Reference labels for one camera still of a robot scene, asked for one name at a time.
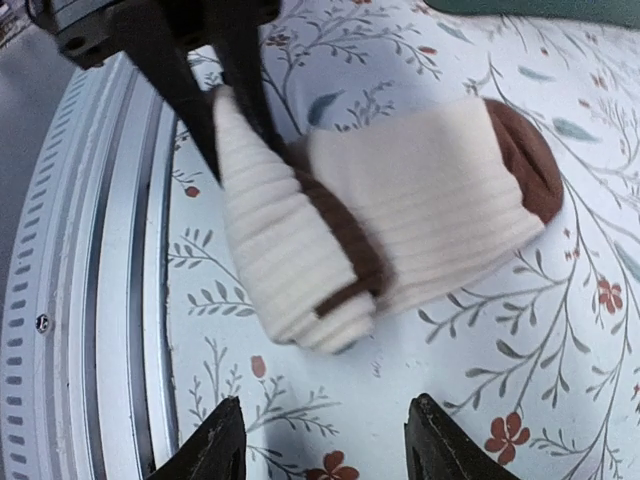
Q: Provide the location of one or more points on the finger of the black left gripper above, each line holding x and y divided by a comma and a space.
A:
237, 49
165, 66

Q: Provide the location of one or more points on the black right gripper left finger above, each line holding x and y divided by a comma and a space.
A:
216, 449

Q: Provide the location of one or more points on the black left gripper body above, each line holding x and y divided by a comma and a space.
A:
82, 34

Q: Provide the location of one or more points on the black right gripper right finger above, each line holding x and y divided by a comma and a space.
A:
438, 448

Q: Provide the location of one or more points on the cream and brown sock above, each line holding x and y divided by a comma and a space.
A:
348, 226

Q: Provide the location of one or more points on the floral table mat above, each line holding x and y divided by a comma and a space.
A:
539, 362

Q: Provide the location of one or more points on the green divided organizer tray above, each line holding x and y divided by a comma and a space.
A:
622, 13

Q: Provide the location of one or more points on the aluminium front rail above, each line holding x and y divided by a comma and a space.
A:
86, 390

